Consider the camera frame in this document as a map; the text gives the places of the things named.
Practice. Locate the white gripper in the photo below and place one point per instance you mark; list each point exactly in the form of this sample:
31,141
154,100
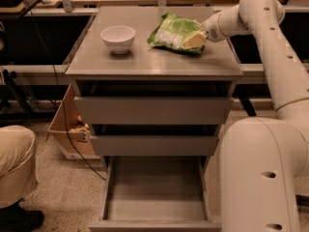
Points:
210,29

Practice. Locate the black shoe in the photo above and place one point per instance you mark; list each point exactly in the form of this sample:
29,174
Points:
16,219

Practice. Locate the grey bottom drawer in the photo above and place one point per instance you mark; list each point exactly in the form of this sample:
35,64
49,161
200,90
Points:
155,194

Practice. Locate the grey drawer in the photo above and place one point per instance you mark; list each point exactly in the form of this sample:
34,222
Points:
155,194
133,145
153,111

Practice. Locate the grey top drawer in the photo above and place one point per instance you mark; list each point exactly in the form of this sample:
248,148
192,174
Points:
153,111

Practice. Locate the grey middle drawer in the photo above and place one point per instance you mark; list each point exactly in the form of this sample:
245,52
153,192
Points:
133,145

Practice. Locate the white ceramic bowl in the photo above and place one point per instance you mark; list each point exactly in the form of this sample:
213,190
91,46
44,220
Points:
118,39

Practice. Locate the grey drawer cabinet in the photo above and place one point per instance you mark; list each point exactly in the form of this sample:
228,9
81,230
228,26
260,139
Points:
149,72

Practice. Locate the person leg beige trousers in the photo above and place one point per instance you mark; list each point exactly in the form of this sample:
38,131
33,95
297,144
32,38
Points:
18,148

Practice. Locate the green rice chip bag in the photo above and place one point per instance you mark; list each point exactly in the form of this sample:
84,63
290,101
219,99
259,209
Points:
173,30

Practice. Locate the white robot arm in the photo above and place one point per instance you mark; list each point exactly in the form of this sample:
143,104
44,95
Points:
261,157

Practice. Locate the brown cardboard box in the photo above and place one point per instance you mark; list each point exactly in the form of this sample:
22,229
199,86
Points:
72,137

